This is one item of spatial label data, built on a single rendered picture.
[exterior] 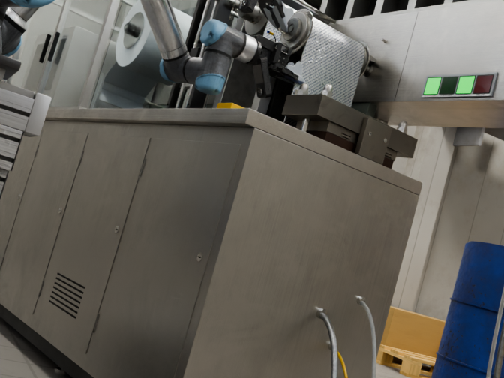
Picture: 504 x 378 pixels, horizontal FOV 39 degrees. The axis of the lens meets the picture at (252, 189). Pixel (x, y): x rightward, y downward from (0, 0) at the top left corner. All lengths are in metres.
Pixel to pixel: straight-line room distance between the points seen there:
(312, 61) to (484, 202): 5.08
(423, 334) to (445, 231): 1.23
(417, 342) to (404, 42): 3.92
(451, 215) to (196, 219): 5.18
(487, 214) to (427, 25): 4.94
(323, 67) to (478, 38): 0.46
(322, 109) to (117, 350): 0.87
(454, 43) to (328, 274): 0.79
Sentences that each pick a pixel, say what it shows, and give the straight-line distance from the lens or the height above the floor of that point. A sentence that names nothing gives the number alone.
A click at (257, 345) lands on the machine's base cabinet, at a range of 1.84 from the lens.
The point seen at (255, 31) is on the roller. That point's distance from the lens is 2.43.
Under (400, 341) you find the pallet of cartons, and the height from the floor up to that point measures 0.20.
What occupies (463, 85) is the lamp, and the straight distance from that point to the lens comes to 2.12.
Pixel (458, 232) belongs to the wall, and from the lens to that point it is 6.93.
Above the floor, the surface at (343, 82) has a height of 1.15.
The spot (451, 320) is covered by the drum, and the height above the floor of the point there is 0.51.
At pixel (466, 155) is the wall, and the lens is 6.94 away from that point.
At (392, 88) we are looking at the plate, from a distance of 2.31.
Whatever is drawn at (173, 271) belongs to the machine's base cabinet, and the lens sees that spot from 1.86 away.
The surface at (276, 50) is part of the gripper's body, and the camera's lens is 2.06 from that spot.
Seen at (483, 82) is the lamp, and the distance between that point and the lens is 2.08.
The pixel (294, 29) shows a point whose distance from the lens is 2.20.
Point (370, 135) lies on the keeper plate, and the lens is 2.04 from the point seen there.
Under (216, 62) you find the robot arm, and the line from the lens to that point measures 1.95.
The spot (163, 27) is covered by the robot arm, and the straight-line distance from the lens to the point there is 1.98.
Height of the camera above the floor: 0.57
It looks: 5 degrees up
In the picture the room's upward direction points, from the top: 16 degrees clockwise
